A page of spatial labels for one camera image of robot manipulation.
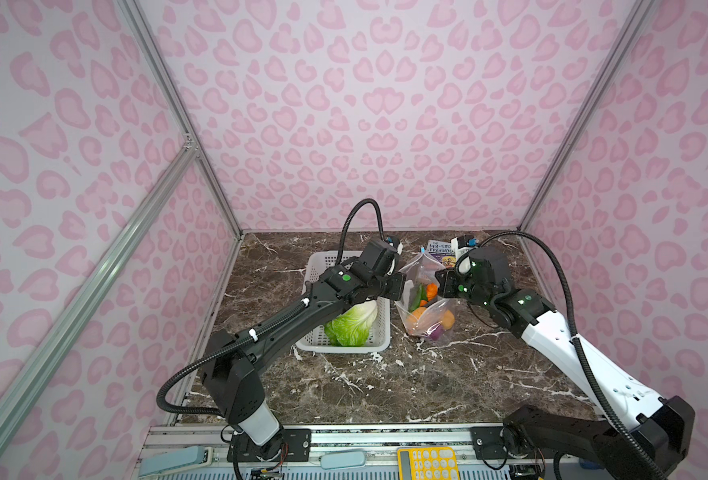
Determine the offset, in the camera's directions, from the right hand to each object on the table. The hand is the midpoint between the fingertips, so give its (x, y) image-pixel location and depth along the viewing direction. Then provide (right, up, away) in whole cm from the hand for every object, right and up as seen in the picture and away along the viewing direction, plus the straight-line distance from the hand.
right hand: (436, 271), depth 75 cm
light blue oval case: (-22, -43, -5) cm, 49 cm away
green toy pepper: (0, -9, +20) cm, 22 cm away
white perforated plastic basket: (-32, -22, +15) cm, 42 cm away
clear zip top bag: (-2, 0, +11) cm, 11 cm away
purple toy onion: (+3, -18, +11) cm, 22 cm away
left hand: (-8, -1, +2) cm, 8 cm away
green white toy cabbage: (-22, -17, +10) cm, 29 cm away
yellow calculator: (-3, -44, -6) cm, 45 cm away
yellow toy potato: (+7, -15, +15) cm, 23 cm away
